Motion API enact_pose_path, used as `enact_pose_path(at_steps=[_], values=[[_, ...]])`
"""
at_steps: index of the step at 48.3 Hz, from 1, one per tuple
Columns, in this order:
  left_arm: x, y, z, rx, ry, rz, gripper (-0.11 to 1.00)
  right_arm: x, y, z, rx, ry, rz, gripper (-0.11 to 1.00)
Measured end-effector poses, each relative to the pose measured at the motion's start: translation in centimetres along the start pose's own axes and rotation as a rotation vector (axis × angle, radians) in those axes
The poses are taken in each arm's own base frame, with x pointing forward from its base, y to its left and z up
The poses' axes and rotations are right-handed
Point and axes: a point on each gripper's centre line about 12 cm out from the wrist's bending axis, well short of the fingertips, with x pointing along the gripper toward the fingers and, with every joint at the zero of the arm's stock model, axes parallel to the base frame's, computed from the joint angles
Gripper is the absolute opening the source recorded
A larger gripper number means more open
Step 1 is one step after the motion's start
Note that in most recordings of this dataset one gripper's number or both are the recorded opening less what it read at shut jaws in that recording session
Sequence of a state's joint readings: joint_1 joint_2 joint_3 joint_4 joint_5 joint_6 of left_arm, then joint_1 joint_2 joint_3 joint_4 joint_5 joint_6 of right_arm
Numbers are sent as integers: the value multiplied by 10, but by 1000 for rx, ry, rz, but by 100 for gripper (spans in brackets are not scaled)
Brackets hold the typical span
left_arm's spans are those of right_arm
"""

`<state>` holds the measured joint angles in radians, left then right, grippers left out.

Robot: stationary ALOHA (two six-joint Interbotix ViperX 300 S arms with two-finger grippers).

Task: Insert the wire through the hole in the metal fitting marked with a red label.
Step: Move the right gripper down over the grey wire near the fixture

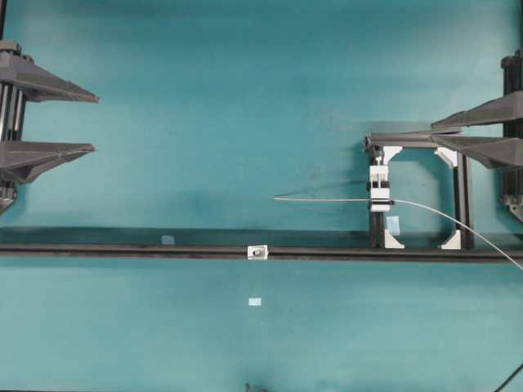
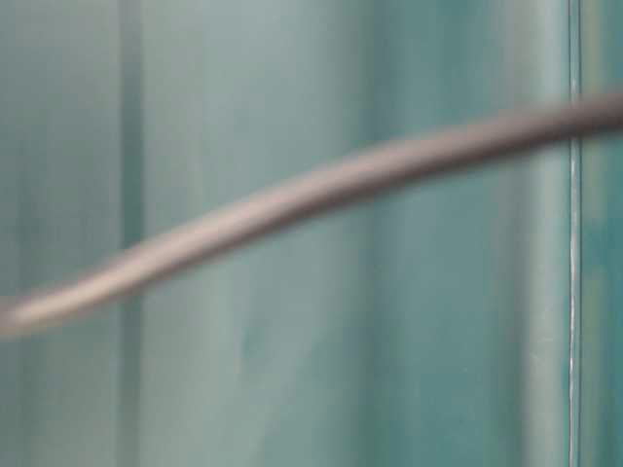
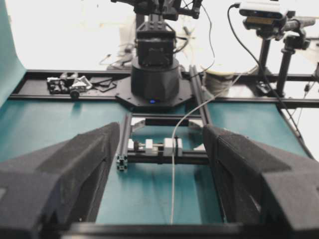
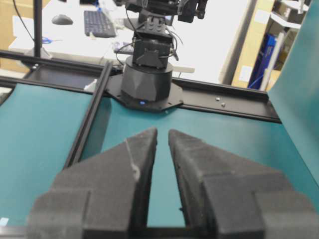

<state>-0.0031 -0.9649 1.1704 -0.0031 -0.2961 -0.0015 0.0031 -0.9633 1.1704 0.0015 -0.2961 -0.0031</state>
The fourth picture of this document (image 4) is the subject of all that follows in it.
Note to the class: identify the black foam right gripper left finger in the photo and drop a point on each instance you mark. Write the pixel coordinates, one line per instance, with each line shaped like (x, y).
(102, 197)

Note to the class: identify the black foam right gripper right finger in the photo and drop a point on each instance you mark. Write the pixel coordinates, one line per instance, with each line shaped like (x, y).
(231, 197)

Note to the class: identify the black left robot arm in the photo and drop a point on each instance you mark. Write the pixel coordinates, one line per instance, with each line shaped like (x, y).
(147, 74)

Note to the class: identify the black computer keyboard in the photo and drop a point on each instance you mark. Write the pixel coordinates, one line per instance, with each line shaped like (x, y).
(97, 24)

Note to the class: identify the grey computer mouse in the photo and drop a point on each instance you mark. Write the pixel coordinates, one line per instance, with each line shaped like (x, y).
(62, 19)

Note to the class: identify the brown cardboard box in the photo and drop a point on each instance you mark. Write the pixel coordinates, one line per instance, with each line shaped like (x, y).
(252, 43)

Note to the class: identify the black monitor stand pole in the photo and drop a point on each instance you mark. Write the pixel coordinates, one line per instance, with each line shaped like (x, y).
(38, 50)

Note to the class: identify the black aluminium extrusion rail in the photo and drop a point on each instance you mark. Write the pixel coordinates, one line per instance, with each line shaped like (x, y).
(79, 143)

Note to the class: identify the black table frame bar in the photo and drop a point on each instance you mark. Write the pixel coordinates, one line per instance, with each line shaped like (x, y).
(192, 95)

